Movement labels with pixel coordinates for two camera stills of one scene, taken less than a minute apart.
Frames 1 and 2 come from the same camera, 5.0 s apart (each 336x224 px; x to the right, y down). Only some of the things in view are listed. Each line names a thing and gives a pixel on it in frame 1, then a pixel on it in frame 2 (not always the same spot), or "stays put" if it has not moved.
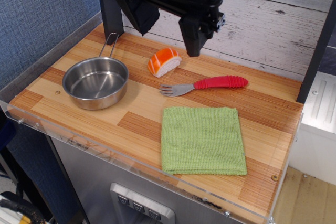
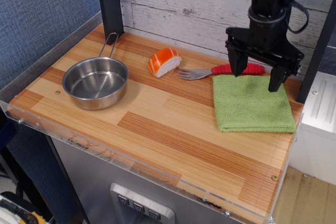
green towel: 197,140 to 244,104
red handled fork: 226,82 to 251,68
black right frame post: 323,39 stays put
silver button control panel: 131,207 stays put
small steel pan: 97,83 stays put
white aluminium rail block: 314,151 stays put
